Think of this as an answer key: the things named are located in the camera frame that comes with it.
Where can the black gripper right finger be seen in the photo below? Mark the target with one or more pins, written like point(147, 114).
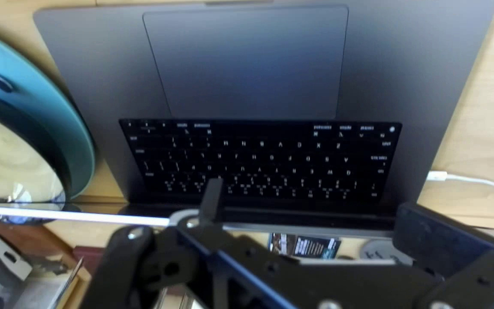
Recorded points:
point(435, 234)

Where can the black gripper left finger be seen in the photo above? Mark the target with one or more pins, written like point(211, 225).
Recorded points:
point(212, 200)

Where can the dark grey laptop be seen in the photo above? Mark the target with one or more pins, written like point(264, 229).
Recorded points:
point(247, 62)

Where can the teal plate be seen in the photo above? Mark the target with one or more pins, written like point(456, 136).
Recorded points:
point(58, 114)

